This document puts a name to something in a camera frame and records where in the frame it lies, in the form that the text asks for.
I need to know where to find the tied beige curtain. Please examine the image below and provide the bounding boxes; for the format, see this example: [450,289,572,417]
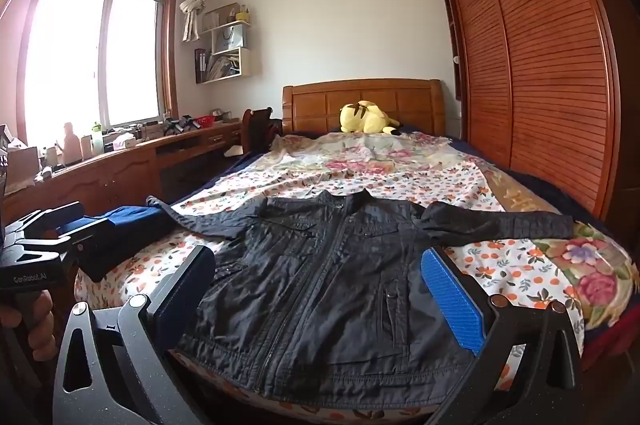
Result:
[178,0,221,44]

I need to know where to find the yellow plush toy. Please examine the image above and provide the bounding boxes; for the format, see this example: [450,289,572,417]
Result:
[339,100,401,136]

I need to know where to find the black jacket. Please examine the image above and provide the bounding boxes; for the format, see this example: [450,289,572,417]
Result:
[146,190,575,402]

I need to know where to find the folded blue clothes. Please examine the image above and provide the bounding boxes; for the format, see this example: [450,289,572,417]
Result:
[75,205,201,284]

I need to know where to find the white wall shelf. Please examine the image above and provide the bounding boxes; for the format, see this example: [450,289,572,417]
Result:
[194,2,254,85]

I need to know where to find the long wooden desk cabinet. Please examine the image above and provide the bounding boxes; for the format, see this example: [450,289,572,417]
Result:
[0,117,247,228]

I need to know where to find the wooden chair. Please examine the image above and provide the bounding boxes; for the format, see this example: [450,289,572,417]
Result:
[241,106,284,156]

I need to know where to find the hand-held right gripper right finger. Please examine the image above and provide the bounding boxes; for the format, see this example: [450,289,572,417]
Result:
[420,246,583,425]

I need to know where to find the red cloth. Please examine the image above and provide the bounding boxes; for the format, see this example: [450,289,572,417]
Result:
[581,302,640,358]

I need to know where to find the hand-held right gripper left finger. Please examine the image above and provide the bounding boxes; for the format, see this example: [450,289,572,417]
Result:
[52,245,217,425]

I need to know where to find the green cap bottle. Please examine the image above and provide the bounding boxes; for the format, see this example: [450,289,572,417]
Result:
[89,122,106,156]

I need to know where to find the person's left hand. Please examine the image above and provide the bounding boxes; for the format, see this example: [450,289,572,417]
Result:
[0,290,56,362]

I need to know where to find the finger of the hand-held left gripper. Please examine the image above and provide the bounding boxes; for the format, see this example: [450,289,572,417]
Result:
[22,201,84,236]
[47,219,108,256]

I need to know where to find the wooden louvred wardrobe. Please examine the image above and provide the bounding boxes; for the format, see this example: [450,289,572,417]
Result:
[434,0,640,226]

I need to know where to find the orange fruit print bed sheet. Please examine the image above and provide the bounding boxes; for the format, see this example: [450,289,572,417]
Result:
[74,165,586,425]

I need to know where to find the beige bottle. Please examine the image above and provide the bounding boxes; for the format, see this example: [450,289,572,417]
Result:
[62,122,84,164]

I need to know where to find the wooden bed headboard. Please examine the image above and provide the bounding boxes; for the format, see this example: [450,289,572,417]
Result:
[281,78,447,138]

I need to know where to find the floral bed sheet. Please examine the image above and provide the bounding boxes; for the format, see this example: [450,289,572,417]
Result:
[270,131,640,336]

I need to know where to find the white paper bag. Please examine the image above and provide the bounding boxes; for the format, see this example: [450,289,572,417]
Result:
[212,23,249,54]

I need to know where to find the cardboard box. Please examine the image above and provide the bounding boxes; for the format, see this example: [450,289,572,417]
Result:
[4,146,42,186]

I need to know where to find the window with wooden frame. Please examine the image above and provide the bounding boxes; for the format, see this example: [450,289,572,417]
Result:
[14,0,179,142]

